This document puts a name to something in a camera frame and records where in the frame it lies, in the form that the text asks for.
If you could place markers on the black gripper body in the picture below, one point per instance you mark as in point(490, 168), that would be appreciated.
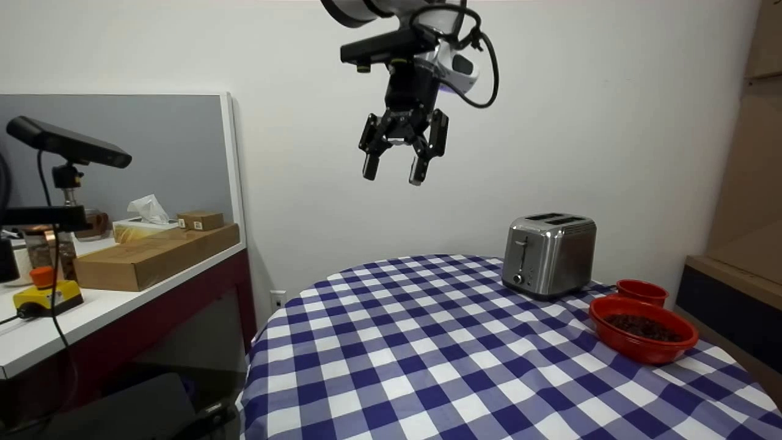
point(409, 91)

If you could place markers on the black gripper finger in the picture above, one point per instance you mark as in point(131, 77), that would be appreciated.
point(426, 155)
point(373, 151)

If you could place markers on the silver two-slot toaster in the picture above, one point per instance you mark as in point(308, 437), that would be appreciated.
point(562, 259)

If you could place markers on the small wooden block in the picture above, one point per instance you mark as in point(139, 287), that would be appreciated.
point(202, 221)

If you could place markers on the blue white checkered tablecloth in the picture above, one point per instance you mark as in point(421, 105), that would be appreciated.
point(424, 357)

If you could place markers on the grey partition panel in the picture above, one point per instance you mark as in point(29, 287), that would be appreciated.
point(162, 147)

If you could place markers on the tissue box with white tissue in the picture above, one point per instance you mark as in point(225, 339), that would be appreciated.
point(147, 213)

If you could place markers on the flat brown cardboard box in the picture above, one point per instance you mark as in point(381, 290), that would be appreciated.
point(155, 258)

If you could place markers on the large red bowl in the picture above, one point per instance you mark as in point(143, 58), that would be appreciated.
point(618, 344)

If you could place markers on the dark coffee beans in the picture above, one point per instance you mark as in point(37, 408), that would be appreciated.
point(648, 328)

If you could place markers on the small brown box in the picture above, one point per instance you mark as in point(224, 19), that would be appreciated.
point(99, 221)

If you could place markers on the white top side desk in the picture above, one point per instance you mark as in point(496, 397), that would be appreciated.
point(105, 307)

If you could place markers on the wooden cabinet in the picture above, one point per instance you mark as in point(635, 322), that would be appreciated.
point(749, 203)

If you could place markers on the black flat device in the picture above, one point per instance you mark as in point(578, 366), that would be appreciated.
point(39, 215)

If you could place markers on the black chair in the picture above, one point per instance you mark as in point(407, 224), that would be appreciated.
point(147, 407)

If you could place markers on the brown jar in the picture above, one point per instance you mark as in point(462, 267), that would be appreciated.
point(43, 247)

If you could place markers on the yellow tool with orange cap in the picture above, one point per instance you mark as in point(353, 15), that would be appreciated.
point(50, 297)

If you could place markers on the black mug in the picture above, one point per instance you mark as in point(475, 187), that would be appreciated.
point(6, 259)

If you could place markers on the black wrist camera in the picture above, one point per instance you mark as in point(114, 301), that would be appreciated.
point(381, 47)

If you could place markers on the black camera stand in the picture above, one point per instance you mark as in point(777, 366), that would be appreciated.
point(70, 174)

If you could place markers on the black bar camera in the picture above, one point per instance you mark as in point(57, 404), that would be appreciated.
point(65, 143)

